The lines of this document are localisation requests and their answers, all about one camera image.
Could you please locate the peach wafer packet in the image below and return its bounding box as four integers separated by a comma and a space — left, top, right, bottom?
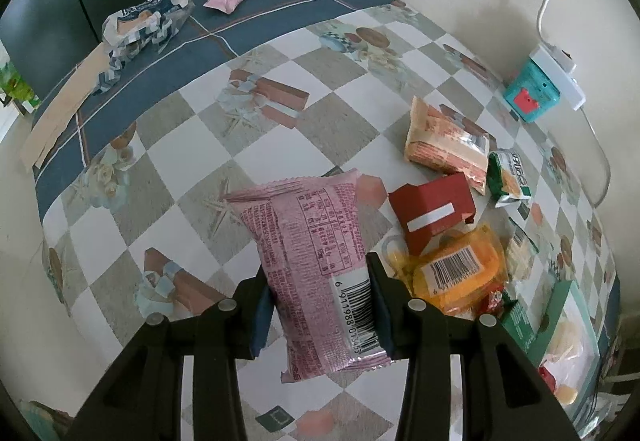
403, 96, 494, 197

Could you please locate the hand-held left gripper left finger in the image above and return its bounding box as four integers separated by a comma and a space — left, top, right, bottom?
65, 266, 274, 441

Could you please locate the crumpled blue white wrapper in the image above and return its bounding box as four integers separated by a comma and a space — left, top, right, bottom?
92, 0, 196, 95

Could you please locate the white plug cable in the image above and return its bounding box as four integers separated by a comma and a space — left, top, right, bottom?
534, 0, 559, 53

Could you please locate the pink snack packet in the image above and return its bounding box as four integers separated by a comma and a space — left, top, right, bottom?
220, 169, 394, 385

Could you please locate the beige paper strip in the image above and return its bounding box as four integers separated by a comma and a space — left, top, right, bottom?
21, 46, 109, 170

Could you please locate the pale green-edged snack packet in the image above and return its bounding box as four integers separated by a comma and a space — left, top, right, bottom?
507, 220, 539, 281

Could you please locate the small red candy packet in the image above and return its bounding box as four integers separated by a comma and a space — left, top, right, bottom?
477, 285, 519, 318

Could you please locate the yellow orange snack packet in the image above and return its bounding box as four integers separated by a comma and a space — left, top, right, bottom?
397, 223, 509, 318

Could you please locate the green printed carton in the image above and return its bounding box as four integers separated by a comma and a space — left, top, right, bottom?
0, 50, 42, 115

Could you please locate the dark green snack packet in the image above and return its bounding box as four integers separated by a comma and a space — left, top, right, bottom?
500, 295, 543, 353

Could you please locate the red paper box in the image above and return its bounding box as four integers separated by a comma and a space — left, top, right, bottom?
388, 172, 477, 257

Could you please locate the teal toy box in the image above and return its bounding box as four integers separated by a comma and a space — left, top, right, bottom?
502, 58, 559, 124

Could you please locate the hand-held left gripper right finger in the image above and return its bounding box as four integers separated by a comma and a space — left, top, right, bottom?
367, 252, 583, 441

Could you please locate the white power strip cable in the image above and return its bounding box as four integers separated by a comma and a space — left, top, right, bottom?
581, 108, 614, 210

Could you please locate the white power strip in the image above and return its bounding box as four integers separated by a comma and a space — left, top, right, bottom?
528, 46, 586, 111

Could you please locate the teal cardboard tray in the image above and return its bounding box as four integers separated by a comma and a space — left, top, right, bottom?
524, 278, 622, 438

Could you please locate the small green biscuit packet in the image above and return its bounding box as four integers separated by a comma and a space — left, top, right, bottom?
487, 148, 534, 208

